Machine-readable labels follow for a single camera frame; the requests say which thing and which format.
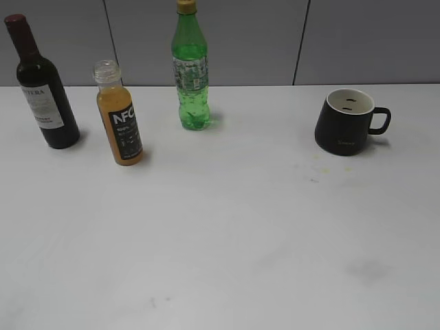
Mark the black mug white interior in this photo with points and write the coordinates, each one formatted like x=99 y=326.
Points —
x=347 y=118

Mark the dark red wine bottle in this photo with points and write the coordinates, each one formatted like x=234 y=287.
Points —
x=42 y=87

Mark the NFC orange juice bottle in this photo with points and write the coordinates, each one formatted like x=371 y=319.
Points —
x=117 y=113

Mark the green soda bottle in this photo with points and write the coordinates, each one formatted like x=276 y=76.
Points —
x=190 y=66

